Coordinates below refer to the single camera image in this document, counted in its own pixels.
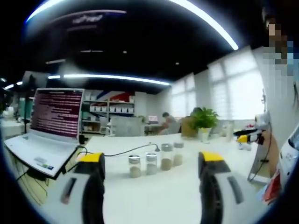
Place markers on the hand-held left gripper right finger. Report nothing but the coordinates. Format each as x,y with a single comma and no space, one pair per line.
224,196

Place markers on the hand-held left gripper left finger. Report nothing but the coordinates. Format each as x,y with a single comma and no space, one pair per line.
77,198

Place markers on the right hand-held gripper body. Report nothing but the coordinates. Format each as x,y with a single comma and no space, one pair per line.
263,121

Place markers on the glass seasoning bottle silver cap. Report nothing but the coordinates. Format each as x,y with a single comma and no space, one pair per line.
178,154
134,166
151,163
166,157

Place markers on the white plastic bottle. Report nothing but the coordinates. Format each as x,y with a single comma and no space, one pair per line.
229,131

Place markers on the grey metal stand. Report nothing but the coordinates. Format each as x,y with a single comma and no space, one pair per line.
257,163

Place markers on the window with white blinds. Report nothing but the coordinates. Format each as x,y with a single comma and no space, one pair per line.
233,93

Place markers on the person's white shirt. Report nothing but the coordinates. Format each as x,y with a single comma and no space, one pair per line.
289,154

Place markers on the green potted plant white pot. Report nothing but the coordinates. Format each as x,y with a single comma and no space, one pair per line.
205,120

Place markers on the brown chair back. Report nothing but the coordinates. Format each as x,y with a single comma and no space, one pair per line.
188,127

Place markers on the white laptop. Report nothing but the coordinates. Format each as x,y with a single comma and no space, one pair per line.
56,116

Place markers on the grey desk partition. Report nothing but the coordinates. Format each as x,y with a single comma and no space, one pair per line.
126,127

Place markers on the small computer monitor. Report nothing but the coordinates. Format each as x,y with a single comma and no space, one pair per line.
153,119

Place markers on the white storage shelf unit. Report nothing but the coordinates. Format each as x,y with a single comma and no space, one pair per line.
109,109

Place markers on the long ceiling strip light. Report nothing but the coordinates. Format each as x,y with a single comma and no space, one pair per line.
112,78
210,21

